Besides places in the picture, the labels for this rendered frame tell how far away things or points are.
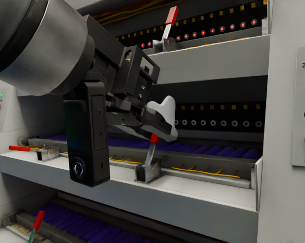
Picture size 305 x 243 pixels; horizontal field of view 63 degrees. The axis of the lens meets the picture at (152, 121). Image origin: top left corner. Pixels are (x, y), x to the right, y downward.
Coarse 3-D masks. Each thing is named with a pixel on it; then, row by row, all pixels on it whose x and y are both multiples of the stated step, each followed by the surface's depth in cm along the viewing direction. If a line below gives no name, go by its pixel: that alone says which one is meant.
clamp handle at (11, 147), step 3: (9, 147) 47; (12, 147) 46; (15, 147) 47; (18, 147) 47; (21, 147) 48; (24, 147) 48; (27, 147) 49; (45, 147) 52; (18, 150) 47; (21, 150) 48; (24, 150) 48; (27, 150) 49; (30, 150) 49; (33, 150) 50; (36, 150) 50; (39, 150) 51
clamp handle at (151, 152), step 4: (152, 136) 38; (156, 136) 38; (152, 140) 38; (156, 140) 37; (152, 144) 38; (156, 144) 37; (152, 148) 37; (148, 152) 37; (152, 152) 37; (148, 156) 37; (152, 156) 37; (148, 160) 37; (144, 164) 37; (148, 164) 36
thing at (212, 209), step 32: (32, 128) 68; (0, 160) 61; (32, 160) 53; (64, 160) 51; (96, 192) 41; (128, 192) 36; (160, 192) 33; (192, 192) 31; (224, 192) 30; (256, 192) 25; (192, 224) 30; (224, 224) 28; (256, 224) 26
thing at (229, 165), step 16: (32, 144) 64; (48, 144) 60; (64, 144) 56; (112, 160) 45; (128, 160) 46; (144, 160) 43; (176, 160) 40; (192, 160) 38; (208, 160) 36; (224, 160) 35; (240, 160) 34; (256, 160) 34; (240, 176) 34
